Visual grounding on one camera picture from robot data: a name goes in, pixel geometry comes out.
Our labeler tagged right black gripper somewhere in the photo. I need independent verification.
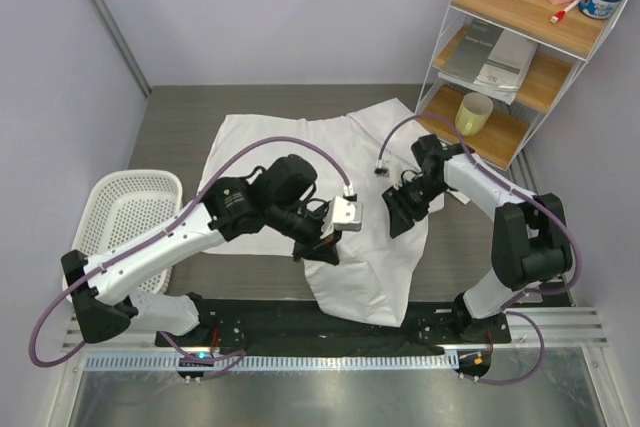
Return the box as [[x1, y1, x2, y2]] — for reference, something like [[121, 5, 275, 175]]
[[382, 175, 449, 238]]

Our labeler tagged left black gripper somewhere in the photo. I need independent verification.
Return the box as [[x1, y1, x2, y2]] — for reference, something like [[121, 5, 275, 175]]
[[268, 199, 342, 265]]

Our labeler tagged white long sleeve shirt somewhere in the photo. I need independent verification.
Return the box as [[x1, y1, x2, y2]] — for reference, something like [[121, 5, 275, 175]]
[[198, 98, 474, 328]]

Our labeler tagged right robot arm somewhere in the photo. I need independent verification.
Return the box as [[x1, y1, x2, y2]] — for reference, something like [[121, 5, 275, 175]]
[[382, 134, 573, 343]]

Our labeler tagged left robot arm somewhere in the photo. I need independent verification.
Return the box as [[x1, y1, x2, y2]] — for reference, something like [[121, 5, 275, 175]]
[[61, 154, 355, 346]]

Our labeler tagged light grey booklet stack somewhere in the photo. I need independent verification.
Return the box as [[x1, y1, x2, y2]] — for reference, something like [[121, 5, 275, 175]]
[[474, 30, 538, 104]]

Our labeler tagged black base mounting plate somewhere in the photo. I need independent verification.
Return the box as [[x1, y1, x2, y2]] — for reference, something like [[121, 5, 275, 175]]
[[171, 297, 511, 358]]

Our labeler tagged pale yellow cup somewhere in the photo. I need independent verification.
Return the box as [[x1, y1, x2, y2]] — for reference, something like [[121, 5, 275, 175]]
[[454, 92, 494, 136]]

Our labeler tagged white perforated plastic basket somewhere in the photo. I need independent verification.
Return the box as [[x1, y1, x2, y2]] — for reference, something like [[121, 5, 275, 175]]
[[60, 169, 184, 298]]

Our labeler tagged red white marker pen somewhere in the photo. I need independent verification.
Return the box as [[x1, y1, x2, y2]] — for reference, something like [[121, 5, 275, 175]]
[[549, 0, 581, 24]]

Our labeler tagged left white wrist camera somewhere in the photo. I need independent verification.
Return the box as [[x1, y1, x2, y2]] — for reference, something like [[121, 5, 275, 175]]
[[321, 196, 364, 236]]

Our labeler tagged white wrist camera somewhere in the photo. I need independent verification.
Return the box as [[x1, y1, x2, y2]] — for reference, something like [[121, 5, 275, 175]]
[[374, 158, 402, 182], [321, 196, 364, 236]]

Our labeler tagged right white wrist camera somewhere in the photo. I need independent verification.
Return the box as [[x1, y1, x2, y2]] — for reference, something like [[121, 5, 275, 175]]
[[374, 158, 402, 182]]

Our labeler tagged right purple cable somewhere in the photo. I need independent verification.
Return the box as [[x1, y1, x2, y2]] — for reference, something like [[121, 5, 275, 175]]
[[377, 114, 584, 388]]

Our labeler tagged purple cable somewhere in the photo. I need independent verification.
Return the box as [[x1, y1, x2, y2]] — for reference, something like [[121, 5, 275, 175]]
[[28, 135, 357, 388], [377, 114, 584, 388]]

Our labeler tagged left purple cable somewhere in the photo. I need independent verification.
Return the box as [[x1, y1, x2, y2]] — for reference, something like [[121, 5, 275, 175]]
[[28, 135, 357, 388]]

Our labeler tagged white wire wooden shelf rack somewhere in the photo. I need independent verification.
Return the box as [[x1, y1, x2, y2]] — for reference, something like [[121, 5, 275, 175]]
[[415, 0, 628, 170]]

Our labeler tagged slotted grey cable duct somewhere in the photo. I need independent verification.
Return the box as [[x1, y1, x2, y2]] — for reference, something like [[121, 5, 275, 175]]
[[84, 351, 459, 373]]

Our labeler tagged grey wall corner strip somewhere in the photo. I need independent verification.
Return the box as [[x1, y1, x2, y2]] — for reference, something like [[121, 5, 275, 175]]
[[88, 0, 152, 99]]

